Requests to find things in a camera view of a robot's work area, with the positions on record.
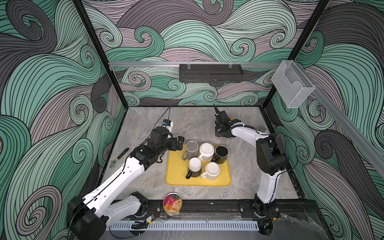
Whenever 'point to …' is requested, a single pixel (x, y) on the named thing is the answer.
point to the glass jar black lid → (262, 128)
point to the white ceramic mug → (212, 171)
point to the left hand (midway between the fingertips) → (177, 136)
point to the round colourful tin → (172, 203)
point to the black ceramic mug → (221, 151)
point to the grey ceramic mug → (192, 148)
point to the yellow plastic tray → (177, 169)
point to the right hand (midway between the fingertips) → (220, 131)
